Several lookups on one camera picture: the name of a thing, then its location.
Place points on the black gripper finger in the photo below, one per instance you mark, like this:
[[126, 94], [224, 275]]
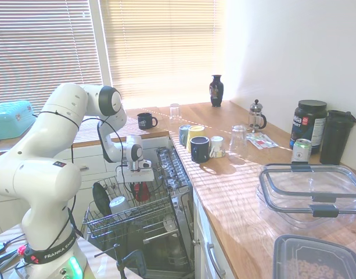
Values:
[[132, 188], [141, 187]]

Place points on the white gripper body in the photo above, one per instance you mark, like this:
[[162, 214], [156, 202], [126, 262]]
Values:
[[137, 175]]

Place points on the red mug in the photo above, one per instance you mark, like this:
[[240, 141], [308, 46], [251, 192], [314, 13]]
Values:
[[145, 193]]

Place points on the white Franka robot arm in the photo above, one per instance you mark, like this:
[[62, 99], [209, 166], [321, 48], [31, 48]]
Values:
[[44, 174]]

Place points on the black printed mug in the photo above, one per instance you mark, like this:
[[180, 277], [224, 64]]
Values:
[[144, 121]]

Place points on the grey blue mug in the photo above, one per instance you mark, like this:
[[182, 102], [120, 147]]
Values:
[[183, 135]]

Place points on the navy mug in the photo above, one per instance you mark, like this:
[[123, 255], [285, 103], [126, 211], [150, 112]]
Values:
[[199, 151]]

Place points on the yellow mug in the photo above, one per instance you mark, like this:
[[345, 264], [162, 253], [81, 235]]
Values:
[[196, 132]]

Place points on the white printed mug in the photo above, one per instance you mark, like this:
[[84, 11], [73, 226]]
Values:
[[217, 148]]

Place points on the black plate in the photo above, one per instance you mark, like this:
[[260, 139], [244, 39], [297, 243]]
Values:
[[100, 199]]

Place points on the white bowl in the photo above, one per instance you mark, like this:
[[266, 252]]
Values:
[[169, 223]]

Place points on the stainless dishwasher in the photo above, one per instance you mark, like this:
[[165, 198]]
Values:
[[182, 221]]

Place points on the black clamp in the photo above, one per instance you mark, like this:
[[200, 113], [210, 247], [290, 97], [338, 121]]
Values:
[[137, 260]]

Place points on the small clear glass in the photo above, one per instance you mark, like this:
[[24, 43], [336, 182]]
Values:
[[175, 112]]

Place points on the metal cabinet knob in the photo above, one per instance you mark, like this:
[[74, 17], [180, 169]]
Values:
[[196, 241]]

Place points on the large clear glass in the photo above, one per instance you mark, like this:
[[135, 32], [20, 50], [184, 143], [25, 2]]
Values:
[[238, 141]]

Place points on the dark blue vase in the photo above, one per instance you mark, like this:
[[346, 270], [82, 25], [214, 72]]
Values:
[[217, 91]]

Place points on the red connector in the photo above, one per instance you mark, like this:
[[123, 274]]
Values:
[[21, 250]]

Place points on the paper packets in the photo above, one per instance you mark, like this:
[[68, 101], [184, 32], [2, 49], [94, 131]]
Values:
[[262, 141]]

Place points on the glass French press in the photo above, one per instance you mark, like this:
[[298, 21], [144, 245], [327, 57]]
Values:
[[256, 117]]

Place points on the beige window blind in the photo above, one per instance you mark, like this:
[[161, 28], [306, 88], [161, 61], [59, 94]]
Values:
[[163, 43]]

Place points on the teal box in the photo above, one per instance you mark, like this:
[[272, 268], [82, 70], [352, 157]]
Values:
[[10, 119]]

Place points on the white window blind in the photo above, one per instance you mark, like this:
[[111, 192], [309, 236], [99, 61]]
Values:
[[44, 43]]

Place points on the white drink can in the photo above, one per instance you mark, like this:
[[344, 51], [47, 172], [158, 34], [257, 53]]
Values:
[[301, 151]]

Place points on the clear lidded food container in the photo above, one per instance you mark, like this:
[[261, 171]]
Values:
[[308, 189]]

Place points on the black protein powder tub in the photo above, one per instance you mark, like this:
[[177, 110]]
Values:
[[309, 122]]

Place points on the grey container with cereal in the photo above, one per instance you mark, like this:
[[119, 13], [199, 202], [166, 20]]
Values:
[[311, 258]]

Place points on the black shaker bottle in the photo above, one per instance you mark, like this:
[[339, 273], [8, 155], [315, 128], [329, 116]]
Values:
[[336, 136]]

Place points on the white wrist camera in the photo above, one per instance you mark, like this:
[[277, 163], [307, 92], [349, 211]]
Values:
[[145, 164]]

